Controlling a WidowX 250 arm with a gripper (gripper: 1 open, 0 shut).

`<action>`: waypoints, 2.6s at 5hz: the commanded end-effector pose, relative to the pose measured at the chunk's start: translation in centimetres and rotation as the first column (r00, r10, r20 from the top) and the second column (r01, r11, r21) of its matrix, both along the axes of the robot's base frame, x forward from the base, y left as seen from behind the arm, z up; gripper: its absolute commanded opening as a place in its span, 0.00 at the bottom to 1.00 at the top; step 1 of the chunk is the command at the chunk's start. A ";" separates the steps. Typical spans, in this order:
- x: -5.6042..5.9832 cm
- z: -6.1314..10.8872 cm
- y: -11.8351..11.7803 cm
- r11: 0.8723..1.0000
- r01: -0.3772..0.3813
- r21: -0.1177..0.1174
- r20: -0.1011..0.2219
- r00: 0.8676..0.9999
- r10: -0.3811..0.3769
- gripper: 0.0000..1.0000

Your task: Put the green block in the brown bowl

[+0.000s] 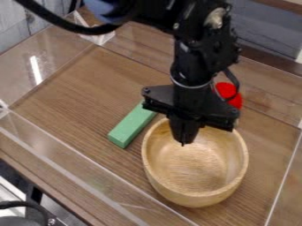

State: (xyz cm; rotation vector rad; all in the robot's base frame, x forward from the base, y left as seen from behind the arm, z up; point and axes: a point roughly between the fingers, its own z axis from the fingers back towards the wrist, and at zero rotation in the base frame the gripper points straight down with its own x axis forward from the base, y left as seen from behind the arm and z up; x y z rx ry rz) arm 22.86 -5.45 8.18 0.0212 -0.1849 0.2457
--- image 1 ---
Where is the black table leg bracket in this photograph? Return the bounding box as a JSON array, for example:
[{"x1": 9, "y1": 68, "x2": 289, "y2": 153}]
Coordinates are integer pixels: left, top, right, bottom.
[{"x1": 26, "y1": 185, "x2": 67, "y2": 226}]

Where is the green rectangular block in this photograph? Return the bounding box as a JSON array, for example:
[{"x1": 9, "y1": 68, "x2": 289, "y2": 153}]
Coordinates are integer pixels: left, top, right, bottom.
[{"x1": 107, "y1": 102, "x2": 157, "y2": 148}]

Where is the red plush strawberry toy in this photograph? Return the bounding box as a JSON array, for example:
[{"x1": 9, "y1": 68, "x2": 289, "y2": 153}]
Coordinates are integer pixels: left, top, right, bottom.
[{"x1": 216, "y1": 82, "x2": 244, "y2": 109}]

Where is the brown wooden bowl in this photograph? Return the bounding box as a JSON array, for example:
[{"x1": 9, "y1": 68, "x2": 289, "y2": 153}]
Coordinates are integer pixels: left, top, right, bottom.
[{"x1": 142, "y1": 118, "x2": 249, "y2": 208}]

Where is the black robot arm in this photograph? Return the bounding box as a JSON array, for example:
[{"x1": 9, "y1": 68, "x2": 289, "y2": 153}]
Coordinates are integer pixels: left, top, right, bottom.
[{"x1": 15, "y1": 0, "x2": 241, "y2": 145}]

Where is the black cable under table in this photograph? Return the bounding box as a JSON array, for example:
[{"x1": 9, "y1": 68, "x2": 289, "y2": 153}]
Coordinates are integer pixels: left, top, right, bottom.
[{"x1": 0, "y1": 200, "x2": 51, "y2": 226}]

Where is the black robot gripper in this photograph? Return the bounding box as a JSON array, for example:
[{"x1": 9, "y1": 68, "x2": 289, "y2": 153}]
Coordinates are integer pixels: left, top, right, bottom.
[{"x1": 142, "y1": 80, "x2": 240, "y2": 145}]

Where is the clear acrylic tray wall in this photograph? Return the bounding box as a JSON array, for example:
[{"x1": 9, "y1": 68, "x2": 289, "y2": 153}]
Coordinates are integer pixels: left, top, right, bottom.
[{"x1": 0, "y1": 101, "x2": 198, "y2": 226}]

